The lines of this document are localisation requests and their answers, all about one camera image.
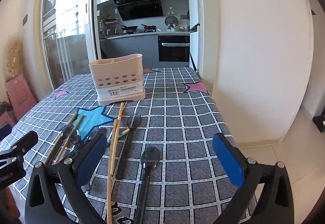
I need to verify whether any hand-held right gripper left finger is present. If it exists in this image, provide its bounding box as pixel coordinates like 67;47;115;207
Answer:
25;128;108;224

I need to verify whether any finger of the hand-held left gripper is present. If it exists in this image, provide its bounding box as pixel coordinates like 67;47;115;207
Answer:
0;124;13;141
0;131;38;157

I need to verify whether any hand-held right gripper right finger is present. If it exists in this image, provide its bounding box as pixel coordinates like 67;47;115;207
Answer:
212;133;296;224

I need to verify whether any bamboo chopstick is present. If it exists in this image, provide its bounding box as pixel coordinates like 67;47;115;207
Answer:
54;115;84;165
107;119;120;224
44;114;78;165
110;102;125;153

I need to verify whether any shiny grey handled spoon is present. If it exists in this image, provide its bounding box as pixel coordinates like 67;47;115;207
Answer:
57;129;82;163

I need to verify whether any dark translucent spoon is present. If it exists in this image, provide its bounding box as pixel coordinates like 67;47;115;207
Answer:
51;125;75;163
132;146;161;224
116;114;142;180

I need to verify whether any blue floral chopstick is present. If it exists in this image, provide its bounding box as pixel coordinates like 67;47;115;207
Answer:
108;129;130;144

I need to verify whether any cream plastic utensil holder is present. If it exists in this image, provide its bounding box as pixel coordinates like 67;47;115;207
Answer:
89;54;146;106

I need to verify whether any low pink stool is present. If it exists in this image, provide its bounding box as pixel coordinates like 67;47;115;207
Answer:
0;110;17;128

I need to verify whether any stack of pink stools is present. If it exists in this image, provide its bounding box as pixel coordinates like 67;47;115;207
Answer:
6;74;37;119

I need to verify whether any grey checkered star tablecloth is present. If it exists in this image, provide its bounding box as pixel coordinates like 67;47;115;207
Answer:
0;67;257;224

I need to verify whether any bag of yellow balls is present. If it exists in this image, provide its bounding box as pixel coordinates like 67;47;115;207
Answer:
5;39;23;78

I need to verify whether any black floor object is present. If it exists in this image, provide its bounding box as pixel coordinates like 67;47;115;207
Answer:
313;115;325;133

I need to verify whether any sliding glass door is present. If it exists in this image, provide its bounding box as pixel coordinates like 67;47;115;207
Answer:
42;0;99;89

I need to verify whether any grey kitchen counter cabinet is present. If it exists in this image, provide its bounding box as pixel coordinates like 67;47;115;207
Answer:
99;32;159;62

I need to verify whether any black built-in oven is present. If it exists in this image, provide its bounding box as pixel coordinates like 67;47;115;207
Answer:
157;35;191;62

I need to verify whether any spice jar rack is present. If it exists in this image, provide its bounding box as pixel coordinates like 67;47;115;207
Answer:
100;18;120;38

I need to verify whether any black frying pan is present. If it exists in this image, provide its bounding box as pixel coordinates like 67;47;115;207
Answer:
141;24;158;33
121;25;139;34

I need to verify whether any pale cooking pot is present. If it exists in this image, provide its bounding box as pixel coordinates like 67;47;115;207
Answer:
171;25;190;33

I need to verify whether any black range hood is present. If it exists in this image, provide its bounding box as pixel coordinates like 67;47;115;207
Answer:
114;0;164;21

